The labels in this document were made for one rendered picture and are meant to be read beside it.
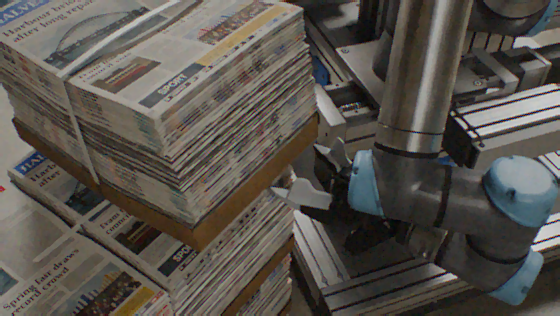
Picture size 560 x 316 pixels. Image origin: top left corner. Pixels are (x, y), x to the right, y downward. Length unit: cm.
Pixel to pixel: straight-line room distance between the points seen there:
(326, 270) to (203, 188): 84
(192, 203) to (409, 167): 26
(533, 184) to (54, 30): 62
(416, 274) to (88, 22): 105
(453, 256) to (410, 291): 76
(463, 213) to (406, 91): 15
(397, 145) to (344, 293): 87
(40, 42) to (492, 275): 64
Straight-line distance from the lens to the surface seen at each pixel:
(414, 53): 60
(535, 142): 120
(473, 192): 63
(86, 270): 79
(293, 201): 78
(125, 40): 76
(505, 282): 71
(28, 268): 82
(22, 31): 81
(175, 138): 62
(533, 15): 101
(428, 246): 73
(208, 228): 72
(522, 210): 62
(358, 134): 108
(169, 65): 67
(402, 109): 61
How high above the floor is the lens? 145
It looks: 45 degrees down
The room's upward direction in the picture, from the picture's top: straight up
